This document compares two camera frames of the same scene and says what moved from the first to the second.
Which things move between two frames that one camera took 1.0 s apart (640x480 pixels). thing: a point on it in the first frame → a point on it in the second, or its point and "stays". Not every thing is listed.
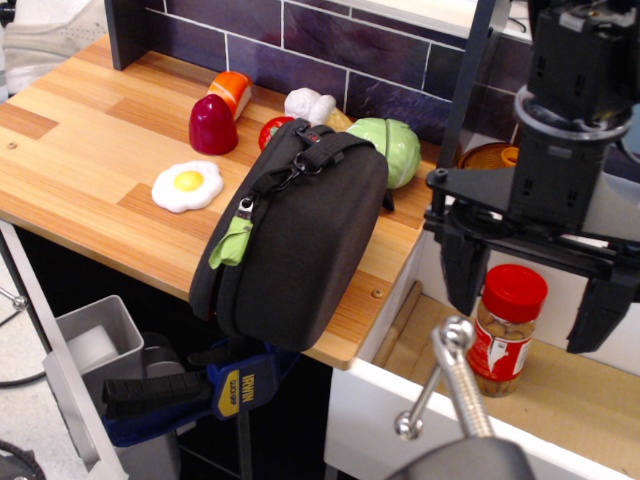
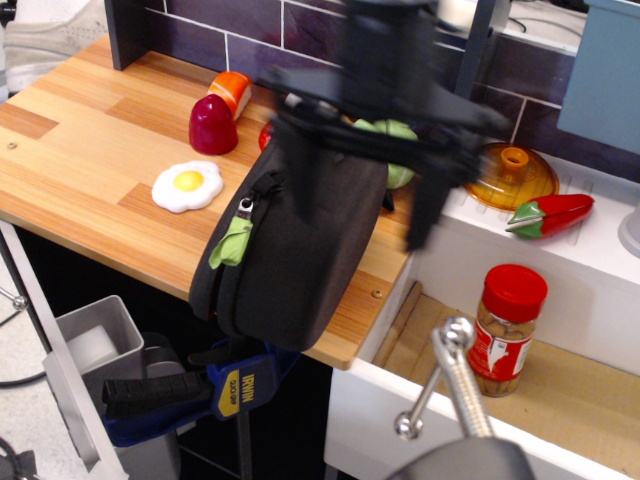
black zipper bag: (287, 257) stays
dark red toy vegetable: (212, 126) stays
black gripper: (548, 205) → (441, 129)
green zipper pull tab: (232, 246) stays
